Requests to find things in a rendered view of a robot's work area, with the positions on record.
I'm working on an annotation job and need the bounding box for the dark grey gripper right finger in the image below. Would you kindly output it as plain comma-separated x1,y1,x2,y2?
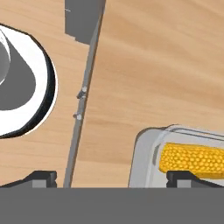
165,171,224,189

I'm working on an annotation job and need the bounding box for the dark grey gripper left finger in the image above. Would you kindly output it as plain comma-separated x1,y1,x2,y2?
0,171,58,189

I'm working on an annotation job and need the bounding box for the yellow corn cob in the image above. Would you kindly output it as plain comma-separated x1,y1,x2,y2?
158,142,224,179

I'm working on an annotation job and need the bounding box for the clear vegetable container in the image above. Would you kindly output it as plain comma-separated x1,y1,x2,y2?
127,124,224,189

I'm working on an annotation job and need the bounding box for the white and black round base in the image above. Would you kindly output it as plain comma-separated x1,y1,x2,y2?
0,22,59,140

